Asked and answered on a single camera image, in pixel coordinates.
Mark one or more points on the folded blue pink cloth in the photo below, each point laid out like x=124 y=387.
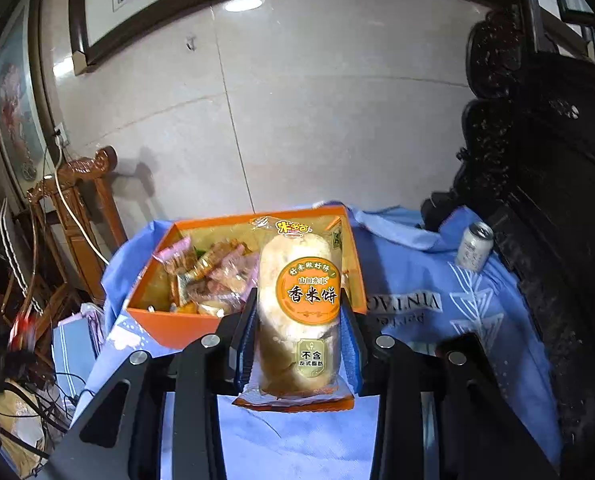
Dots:
x=72 y=350

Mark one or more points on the orange rice cracker packet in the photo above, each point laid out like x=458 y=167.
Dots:
x=297 y=300

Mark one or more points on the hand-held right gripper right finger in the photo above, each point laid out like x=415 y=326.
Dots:
x=351 y=345

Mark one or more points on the white drink can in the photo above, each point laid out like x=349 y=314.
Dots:
x=474 y=247

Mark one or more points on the orange cardboard box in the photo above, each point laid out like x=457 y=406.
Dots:
x=162 y=327

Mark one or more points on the dark carved wooden bench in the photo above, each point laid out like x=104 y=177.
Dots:
x=552 y=185

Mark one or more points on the blue printed tablecloth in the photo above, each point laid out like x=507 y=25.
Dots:
x=417 y=280

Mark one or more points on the red framed painting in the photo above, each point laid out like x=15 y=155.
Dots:
x=15 y=100

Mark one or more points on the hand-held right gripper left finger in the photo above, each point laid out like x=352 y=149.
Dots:
x=245 y=340

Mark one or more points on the carved brown wooden chair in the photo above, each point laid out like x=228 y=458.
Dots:
x=85 y=240

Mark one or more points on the white wall socket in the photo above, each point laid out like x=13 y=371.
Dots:
x=62 y=136

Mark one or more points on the orange white snack packet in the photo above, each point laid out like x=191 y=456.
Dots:
x=202 y=270

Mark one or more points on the metal wall hook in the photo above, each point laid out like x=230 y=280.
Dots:
x=191 y=42

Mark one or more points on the dark wooden armchair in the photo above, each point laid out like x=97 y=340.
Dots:
x=47 y=305

